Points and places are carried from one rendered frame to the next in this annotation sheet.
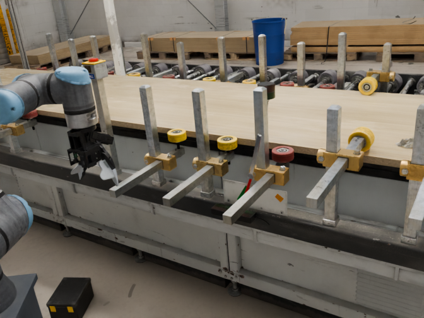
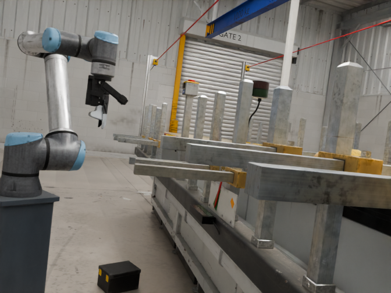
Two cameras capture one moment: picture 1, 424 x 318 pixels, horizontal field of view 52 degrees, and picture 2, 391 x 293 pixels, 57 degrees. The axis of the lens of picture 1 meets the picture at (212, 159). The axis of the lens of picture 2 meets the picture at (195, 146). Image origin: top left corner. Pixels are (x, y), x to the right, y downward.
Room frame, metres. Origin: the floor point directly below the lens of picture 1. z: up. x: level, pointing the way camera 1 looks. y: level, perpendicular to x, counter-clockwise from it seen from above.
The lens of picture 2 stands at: (0.43, -0.84, 0.99)
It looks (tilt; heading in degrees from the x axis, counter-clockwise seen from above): 3 degrees down; 41
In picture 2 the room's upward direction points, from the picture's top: 7 degrees clockwise
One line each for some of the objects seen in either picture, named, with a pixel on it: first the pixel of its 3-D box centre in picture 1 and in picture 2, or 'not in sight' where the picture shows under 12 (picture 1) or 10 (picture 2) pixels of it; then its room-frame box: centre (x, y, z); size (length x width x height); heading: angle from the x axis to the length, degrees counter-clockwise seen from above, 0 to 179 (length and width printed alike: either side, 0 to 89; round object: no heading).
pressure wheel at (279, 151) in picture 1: (282, 163); not in sight; (1.45, -0.26, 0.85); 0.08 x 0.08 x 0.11
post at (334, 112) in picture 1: (332, 175); (270, 178); (1.27, -0.39, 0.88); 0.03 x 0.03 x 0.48; 56
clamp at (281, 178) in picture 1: (269, 173); (237, 177); (1.40, -0.20, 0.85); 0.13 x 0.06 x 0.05; 56
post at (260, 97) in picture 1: (262, 153); (237, 153); (1.41, -0.18, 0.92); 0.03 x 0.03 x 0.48; 56
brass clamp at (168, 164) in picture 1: (159, 161); not in sight; (1.67, 0.22, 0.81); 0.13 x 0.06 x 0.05; 56
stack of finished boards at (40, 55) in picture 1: (67, 48); not in sight; (9.59, 2.87, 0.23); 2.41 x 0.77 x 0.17; 153
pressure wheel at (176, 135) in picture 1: (178, 142); not in sight; (1.76, 0.14, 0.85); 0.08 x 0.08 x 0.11
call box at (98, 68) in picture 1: (95, 70); (190, 89); (1.83, 0.45, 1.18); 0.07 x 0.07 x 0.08; 56
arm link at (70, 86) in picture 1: (74, 89); (105, 48); (1.23, 0.37, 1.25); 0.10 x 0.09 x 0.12; 79
